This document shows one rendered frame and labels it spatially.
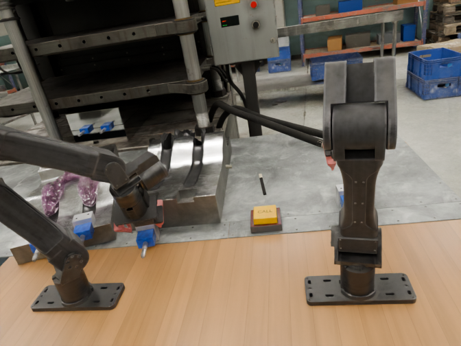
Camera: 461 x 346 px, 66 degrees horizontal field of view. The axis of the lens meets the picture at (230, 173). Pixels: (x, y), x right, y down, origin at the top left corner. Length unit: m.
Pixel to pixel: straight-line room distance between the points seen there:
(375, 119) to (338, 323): 0.39
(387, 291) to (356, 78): 0.42
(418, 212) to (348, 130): 0.56
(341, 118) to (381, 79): 0.07
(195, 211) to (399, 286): 0.52
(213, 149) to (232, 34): 0.67
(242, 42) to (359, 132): 1.25
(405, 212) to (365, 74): 0.53
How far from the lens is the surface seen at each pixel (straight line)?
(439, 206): 1.05
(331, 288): 0.77
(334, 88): 0.51
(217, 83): 2.30
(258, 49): 1.70
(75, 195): 1.19
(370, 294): 0.75
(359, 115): 0.49
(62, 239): 0.80
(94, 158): 0.75
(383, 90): 0.51
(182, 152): 1.20
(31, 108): 2.01
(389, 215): 0.99
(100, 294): 0.89
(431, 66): 4.48
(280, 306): 0.75
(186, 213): 0.99
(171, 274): 0.87
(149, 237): 0.94
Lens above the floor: 1.35
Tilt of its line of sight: 26 degrees down
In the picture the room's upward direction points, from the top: 10 degrees counter-clockwise
